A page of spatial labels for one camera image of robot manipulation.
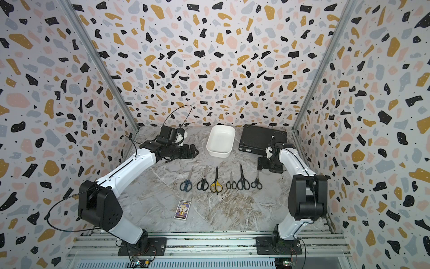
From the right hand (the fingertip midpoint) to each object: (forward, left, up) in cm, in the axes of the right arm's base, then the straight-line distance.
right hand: (265, 168), depth 91 cm
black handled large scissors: (-7, +34, -8) cm, 36 cm away
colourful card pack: (-21, +43, -6) cm, 48 cm away
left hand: (+2, +39, +11) cm, 40 cm away
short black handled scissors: (-5, +4, -9) cm, 11 cm away
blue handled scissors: (-7, +44, -8) cm, 45 cm away
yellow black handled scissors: (-9, +27, -7) cm, 29 cm away
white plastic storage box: (+25, +26, -7) cm, 37 cm away
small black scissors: (-5, +19, -8) cm, 21 cm away
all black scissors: (-5, +12, -8) cm, 15 cm away
